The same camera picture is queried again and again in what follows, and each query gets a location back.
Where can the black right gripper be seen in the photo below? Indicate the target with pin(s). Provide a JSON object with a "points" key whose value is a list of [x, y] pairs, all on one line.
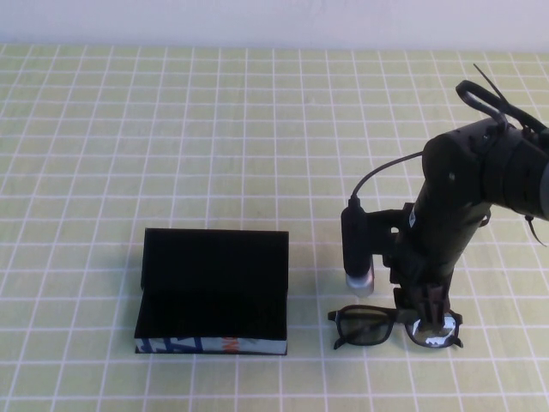
{"points": [[437, 240]]}

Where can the black frame glasses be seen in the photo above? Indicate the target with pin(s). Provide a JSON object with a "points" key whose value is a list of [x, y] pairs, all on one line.
{"points": [[364, 330]]}

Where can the black glasses case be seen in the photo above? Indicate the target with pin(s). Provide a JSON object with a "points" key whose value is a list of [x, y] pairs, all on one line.
{"points": [[214, 274]]}

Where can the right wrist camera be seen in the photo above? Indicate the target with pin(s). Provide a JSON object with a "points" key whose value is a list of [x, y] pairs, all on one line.
{"points": [[357, 249]]}

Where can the right camera mount bracket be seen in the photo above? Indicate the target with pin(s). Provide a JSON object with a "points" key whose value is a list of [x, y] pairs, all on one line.
{"points": [[386, 223]]}

